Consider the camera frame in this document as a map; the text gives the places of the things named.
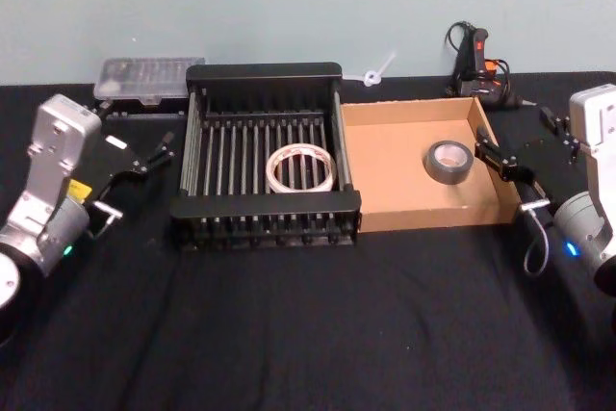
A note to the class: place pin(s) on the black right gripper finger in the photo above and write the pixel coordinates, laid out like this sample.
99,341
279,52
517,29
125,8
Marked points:
495,153
568,141

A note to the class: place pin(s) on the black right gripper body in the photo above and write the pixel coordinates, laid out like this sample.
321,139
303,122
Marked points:
553,175

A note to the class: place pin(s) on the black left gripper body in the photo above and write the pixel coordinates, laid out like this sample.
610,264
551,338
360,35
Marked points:
113,161

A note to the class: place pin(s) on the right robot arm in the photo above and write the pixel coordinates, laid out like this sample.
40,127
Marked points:
592,112

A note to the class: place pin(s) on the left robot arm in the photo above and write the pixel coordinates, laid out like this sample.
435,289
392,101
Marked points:
58,141

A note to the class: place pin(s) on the clear plastic case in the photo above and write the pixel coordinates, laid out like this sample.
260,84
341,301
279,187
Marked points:
144,79

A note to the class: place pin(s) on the roll of silver tape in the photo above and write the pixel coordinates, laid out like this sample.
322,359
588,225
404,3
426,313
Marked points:
447,176

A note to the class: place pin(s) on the shallow brown cardboard tray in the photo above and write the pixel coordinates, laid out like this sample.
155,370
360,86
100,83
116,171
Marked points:
385,165

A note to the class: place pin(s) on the roll of white tape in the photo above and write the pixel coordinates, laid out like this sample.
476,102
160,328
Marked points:
270,170

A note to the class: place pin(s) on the black rack with steel bars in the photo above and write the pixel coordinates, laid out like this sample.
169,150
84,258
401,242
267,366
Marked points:
264,71

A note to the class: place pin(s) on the small white three-armed piece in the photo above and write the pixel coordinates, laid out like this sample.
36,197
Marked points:
370,78

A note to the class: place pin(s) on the black table cloth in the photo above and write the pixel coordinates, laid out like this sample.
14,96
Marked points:
308,334

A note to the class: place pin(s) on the pale grey wall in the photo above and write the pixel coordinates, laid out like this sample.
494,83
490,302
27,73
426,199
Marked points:
289,7

